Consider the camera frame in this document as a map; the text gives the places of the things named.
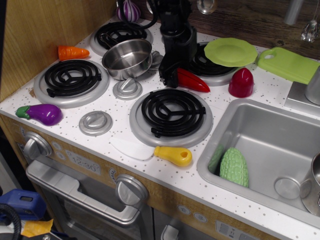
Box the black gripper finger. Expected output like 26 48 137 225
158 70 167 84
165 68 179 88

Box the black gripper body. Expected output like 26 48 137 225
158 0 197 75

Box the red toy chili pepper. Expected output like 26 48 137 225
177 68 211 93

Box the silver stove knob behind pot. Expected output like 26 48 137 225
149 51 164 71

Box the small steel pot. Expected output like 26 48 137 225
101 39 153 81

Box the steel pot in sink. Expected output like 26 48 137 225
299 153 320 217

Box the back right black burner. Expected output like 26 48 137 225
186 42 240 87

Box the black burner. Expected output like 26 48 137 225
129 88 214 148
186 42 240 87
33 59 109 109
89 21 153 56

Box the front right black burner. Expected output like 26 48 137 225
129 88 214 148

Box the silver stove knob middle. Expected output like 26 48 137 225
112 78 143 101

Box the hanging steel ladle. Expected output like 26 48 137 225
197 0 218 15

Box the hanging slotted spoon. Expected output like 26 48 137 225
146 0 153 14

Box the green plastic plate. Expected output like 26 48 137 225
204 37 258 67

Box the purple striped toy onion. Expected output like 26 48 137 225
122 0 141 23

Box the dark red toy strawberry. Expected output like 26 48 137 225
228 67 254 98

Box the back left black burner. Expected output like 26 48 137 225
89 21 153 56

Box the silver stove knob front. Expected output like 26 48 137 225
78 111 113 137

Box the front left black burner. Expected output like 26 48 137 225
33 59 109 109

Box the orange toy carrot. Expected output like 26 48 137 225
58 45 90 61

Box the green toy bitter gourd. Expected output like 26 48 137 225
219 147 249 188

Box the green plastic cutting board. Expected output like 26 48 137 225
257 47 320 85

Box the right oven dial knob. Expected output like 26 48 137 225
115 174 149 206

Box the oven dial knob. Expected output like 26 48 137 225
115 174 149 206
23 131 53 160

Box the grey metal pole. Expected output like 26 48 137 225
284 0 304 25

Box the grey toy sink basin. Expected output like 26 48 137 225
197 98 320 228

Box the purple toy eggplant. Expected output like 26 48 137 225
15 104 63 126

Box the hanging metal whisk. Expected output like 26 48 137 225
300 0 320 43

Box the silver toy faucet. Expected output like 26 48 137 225
284 66 320 117

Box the left oven dial knob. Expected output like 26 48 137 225
23 131 53 160

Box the blue plastic device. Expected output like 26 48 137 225
0 189 47 221

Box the yellow handled white toy knife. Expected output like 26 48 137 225
109 137 193 167

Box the silver oven door handle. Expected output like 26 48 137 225
26 160 140 228

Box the black cable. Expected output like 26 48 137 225
0 202 22 235

